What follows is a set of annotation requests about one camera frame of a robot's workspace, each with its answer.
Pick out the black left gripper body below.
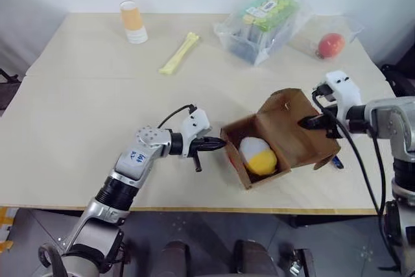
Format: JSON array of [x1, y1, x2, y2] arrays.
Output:
[[189, 136, 209, 173]]

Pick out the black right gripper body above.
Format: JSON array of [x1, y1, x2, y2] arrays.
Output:
[[322, 107, 351, 141]]

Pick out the brown cardboard box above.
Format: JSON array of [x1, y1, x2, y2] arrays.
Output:
[[220, 88, 342, 191]]

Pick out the white and yellow egg plush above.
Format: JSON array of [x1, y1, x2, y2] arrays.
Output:
[[239, 137, 278, 176]]

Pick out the red and yellow fruit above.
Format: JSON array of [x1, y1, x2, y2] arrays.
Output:
[[317, 32, 346, 60]]

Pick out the black equipment beside table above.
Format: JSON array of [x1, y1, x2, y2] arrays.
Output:
[[381, 62, 415, 98]]

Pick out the pale yellow bone toy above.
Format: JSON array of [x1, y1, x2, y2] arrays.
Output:
[[158, 32, 202, 76]]

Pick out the green capped test tube pack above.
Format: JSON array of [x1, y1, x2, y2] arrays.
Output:
[[231, 0, 301, 60]]

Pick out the large clear plastic bag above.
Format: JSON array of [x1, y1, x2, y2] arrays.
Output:
[[213, 0, 314, 66]]

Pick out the dark rounded shape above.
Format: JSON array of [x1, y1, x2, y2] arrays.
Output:
[[161, 240, 192, 277], [233, 239, 279, 277]]

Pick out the metal table caster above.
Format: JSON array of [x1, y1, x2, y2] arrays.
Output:
[[290, 248, 314, 277]]

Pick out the orange and white paper cup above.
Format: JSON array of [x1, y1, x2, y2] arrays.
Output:
[[119, 0, 148, 45]]

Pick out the black stand beside table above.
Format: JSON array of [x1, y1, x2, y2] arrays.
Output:
[[0, 68, 21, 111]]

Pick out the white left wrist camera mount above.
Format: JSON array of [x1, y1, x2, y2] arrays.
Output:
[[180, 108, 211, 158]]

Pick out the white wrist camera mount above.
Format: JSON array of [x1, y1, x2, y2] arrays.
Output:
[[316, 70, 363, 128], [180, 108, 211, 158]]

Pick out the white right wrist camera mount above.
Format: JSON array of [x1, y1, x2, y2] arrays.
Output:
[[316, 70, 363, 128]]

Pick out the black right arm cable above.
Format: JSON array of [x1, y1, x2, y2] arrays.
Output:
[[311, 87, 388, 216]]

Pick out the black table frame bar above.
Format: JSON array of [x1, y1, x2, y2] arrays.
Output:
[[290, 214, 383, 229]]

